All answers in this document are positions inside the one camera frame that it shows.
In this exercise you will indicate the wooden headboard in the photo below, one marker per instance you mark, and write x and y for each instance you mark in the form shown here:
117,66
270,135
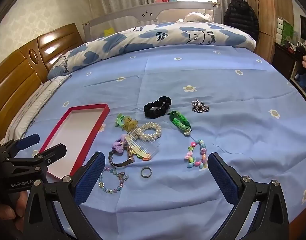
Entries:
17,80

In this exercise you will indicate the clear hair comb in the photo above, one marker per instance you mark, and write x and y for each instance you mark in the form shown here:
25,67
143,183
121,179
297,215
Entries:
143,147

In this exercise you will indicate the yellow translucent hair claw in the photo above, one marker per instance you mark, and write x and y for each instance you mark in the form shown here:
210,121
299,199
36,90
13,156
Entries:
129,124

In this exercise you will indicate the dark side cabinet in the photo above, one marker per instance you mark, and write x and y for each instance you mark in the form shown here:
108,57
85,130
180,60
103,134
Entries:
285,57

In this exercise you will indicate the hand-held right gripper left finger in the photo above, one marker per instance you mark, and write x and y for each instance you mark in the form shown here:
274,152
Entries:
90,180

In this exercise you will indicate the grey bed guard rail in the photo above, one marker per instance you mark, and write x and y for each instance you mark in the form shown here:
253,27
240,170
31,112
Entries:
168,10

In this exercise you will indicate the white crumpled cloth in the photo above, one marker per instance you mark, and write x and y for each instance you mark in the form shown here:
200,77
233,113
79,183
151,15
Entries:
199,17

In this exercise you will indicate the red shallow box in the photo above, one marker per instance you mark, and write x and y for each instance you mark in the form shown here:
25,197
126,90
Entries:
75,130

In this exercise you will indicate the black padded jacket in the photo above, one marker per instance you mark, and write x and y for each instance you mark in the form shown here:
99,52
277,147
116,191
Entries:
240,17

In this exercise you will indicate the wooden wardrobe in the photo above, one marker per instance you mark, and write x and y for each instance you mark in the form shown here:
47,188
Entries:
268,17

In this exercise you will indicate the blue floral bed sheet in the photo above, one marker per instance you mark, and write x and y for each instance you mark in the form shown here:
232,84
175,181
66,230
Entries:
218,80

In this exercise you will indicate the gold wrist watch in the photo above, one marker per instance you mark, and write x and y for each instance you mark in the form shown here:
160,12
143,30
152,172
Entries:
117,165

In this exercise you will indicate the blue heart printed quilt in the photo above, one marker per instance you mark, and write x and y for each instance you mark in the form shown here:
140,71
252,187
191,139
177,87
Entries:
143,37

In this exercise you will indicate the white striped pillow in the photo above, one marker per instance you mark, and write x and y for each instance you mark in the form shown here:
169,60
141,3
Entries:
35,100

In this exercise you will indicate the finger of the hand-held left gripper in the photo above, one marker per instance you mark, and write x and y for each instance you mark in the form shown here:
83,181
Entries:
52,152
29,140

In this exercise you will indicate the person's left hand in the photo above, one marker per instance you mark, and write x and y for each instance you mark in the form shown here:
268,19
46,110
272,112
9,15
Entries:
5,213

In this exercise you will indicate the black velvet scrunchie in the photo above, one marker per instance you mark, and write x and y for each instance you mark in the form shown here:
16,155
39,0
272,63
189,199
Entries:
153,112

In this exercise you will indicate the green boxes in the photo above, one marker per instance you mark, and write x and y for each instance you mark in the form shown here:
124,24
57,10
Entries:
286,30

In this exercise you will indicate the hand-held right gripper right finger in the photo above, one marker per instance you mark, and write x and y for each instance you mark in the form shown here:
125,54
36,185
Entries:
223,180

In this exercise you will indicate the purple bow hair clip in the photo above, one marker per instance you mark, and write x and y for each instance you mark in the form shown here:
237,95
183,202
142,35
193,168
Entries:
119,145

